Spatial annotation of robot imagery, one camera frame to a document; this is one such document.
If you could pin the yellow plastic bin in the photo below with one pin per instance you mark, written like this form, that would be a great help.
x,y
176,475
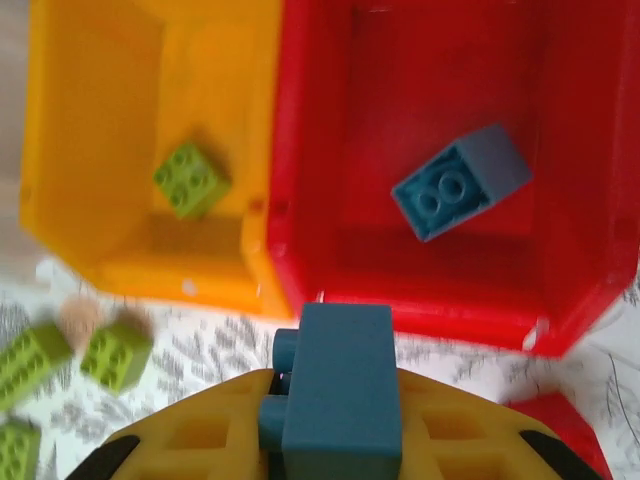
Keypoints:
x,y
100,100

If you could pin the blue sloped lego brick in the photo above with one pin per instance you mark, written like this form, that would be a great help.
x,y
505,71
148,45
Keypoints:
x,y
345,390

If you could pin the green two-by-two lego brick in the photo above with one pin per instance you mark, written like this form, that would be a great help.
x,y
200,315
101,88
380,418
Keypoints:
x,y
112,357
187,175

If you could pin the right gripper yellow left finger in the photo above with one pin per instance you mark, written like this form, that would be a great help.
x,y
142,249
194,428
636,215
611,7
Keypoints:
x,y
200,435

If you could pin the red plastic bin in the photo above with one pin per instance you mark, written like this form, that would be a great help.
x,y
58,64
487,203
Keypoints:
x,y
450,75

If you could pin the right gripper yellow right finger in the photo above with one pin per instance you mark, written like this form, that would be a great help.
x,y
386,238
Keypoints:
x,y
450,440

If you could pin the green two-by-four lego brick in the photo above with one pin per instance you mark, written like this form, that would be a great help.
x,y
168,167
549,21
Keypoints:
x,y
30,365

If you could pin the blue short lego brick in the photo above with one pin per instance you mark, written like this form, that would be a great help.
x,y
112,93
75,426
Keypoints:
x,y
475,160

